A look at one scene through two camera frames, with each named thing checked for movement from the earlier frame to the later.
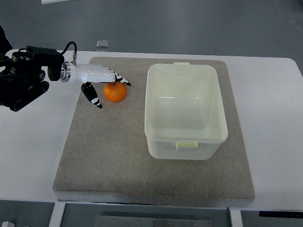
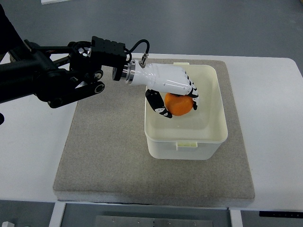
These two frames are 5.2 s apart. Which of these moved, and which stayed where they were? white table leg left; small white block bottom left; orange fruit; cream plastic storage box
Moved: orange fruit
Stayed: cream plastic storage box; small white block bottom left; white table leg left
